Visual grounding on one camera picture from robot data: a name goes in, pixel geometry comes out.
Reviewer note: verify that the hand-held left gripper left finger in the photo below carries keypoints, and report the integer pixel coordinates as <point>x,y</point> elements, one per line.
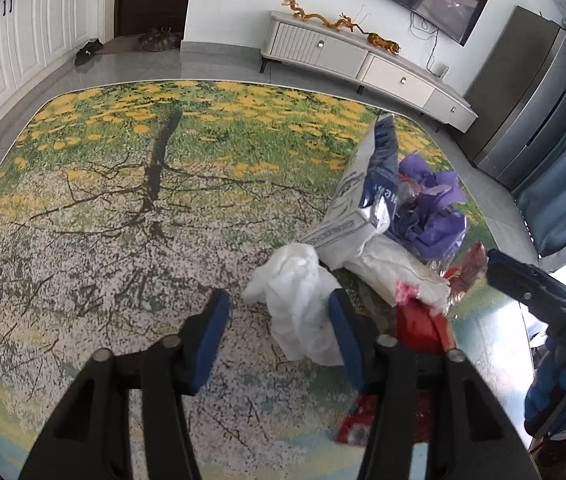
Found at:
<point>210,340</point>

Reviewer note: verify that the blue curtain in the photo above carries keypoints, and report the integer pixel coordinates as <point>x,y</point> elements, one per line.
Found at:
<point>563,200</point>

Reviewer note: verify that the red snack packet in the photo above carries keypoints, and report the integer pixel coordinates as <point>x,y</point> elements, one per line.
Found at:
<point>420,327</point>

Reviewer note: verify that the purple plastic bag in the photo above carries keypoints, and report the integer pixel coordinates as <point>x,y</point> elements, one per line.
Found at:
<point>433,215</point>

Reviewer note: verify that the red wrapper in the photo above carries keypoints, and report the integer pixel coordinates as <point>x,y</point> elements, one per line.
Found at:
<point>353,425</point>

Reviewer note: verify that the white wall cabinet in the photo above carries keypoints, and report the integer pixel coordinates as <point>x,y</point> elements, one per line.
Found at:
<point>23,40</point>

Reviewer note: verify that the black shoes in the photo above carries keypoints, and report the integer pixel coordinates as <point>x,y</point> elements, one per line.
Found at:
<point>88,52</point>

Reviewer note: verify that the white television cabinet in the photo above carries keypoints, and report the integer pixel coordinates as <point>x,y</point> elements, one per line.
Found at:
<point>343,55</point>

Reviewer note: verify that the grey doormat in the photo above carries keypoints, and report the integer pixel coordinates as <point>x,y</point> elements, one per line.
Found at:
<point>118,46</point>

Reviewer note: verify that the white paper wrapper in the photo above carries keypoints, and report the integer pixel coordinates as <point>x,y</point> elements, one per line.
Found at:
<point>393,265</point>

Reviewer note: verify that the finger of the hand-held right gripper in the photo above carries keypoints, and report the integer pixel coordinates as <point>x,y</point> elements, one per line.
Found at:
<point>523,277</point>

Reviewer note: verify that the clear red-tinted wrapper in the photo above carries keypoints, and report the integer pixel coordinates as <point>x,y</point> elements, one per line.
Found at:
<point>468,270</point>

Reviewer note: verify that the grey refrigerator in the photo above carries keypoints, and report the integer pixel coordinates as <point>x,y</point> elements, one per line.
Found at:
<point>528,100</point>

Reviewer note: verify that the brown shoes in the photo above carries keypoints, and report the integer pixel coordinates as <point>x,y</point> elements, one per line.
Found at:
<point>160,40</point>

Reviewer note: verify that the orange tiger figurine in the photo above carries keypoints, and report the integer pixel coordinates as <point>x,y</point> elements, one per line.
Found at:
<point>385,44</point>

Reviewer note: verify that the white plastic bag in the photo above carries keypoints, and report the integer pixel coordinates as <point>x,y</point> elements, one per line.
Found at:
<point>298,300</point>

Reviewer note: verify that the tree print table cover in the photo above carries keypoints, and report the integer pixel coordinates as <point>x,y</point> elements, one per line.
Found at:
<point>113,210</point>

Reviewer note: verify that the orange dragon figurine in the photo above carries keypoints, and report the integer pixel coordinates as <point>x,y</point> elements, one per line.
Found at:
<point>318,16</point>

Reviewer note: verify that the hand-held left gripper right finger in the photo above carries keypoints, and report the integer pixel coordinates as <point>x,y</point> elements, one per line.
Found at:
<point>348,340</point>

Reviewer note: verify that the white router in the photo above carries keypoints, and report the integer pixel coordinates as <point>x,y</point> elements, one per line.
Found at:
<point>442,71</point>

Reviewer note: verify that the white and blue snack bag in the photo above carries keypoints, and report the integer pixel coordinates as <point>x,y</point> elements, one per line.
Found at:
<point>363,195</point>

